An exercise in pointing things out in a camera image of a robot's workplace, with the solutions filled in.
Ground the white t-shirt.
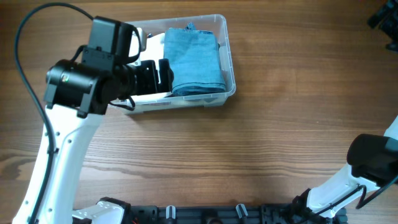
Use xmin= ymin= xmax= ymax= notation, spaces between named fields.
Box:
xmin=129 ymin=33 xmax=172 ymax=104

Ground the blue towel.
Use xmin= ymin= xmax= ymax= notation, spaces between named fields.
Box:
xmin=164 ymin=22 xmax=226 ymax=96

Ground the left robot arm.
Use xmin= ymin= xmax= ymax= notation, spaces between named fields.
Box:
xmin=13 ymin=16 xmax=173 ymax=223

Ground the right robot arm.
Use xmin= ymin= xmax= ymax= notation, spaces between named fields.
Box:
xmin=284 ymin=121 xmax=397 ymax=223

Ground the clear plastic storage bin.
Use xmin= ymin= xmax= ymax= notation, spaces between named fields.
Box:
xmin=111 ymin=14 xmax=236 ymax=114

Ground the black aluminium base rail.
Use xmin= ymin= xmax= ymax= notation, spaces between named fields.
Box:
xmin=126 ymin=204 xmax=348 ymax=224

